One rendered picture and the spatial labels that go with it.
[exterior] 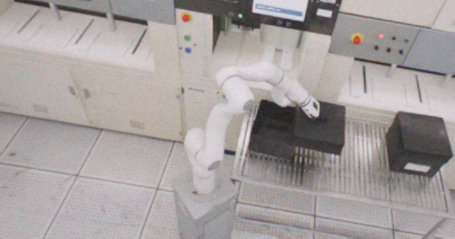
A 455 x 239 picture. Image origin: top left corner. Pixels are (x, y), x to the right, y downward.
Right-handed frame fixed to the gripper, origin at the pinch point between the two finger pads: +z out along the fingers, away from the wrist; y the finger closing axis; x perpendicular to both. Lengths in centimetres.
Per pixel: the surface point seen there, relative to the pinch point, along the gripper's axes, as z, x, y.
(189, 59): -55, 64, 31
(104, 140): -33, 186, 22
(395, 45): -1, -47, 32
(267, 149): 0.9, 36.4, -10.8
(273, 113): -0.5, 36.4, 16.5
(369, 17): -25, -44, 33
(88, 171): -32, 186, -6
